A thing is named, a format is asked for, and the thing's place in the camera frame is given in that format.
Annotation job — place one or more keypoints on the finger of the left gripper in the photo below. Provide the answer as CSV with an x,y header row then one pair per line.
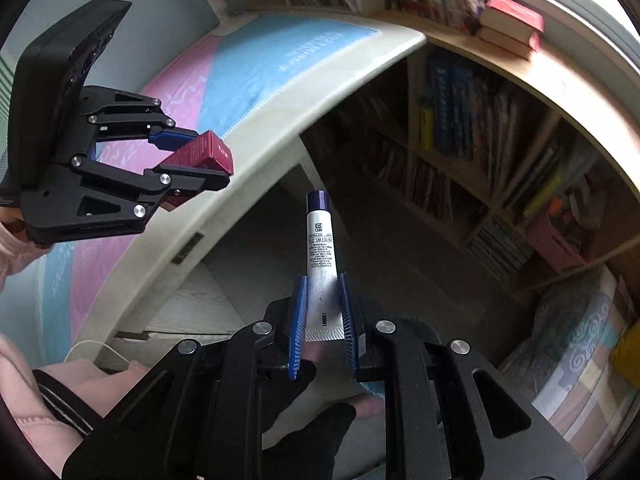
x,y
130,194
114,115

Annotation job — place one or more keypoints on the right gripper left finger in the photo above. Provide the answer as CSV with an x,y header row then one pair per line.
x,y
201,411

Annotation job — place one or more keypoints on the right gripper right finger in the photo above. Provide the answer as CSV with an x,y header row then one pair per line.
x,y
470,424

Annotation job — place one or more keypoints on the maroon white small box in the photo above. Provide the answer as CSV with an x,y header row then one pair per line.
x,y
195,154

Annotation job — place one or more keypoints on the white cream tube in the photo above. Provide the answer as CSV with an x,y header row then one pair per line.
x,y
324,314

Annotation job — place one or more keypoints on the pink sleeve left forearm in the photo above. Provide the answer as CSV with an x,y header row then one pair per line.
x,y
10,265

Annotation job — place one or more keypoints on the teal trash bin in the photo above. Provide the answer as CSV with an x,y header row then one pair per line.
x,y
391,358

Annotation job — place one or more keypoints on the left hand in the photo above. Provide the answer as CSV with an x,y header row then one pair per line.
x,y
12,219

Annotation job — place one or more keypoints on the white desk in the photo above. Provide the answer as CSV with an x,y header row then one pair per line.
x,y
259,87

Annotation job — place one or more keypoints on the patterned bed quilt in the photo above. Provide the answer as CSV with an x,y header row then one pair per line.
x,y
563,368

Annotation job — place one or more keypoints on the yellow cushion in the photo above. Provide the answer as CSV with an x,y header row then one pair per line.
x,y
625,357

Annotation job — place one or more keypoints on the pink storage basket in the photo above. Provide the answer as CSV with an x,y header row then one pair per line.
x,y
547,240

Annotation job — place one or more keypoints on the wooden bookshelf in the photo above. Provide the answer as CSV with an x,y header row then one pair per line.
x,y
478,142

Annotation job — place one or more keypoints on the stacked red books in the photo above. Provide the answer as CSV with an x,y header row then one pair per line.
x,y
512,27

